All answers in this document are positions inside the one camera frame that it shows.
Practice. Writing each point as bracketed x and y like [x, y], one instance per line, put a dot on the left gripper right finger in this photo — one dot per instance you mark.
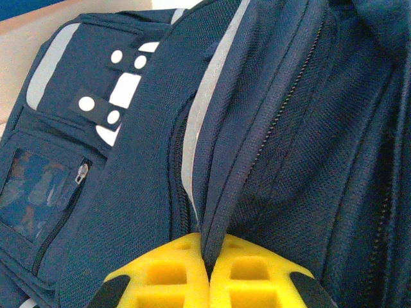
[253, 279]

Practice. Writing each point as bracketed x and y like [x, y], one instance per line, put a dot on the navy blue backpack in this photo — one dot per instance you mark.
[257, 128]

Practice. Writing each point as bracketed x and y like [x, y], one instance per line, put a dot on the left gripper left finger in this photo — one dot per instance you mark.
[167, 276]

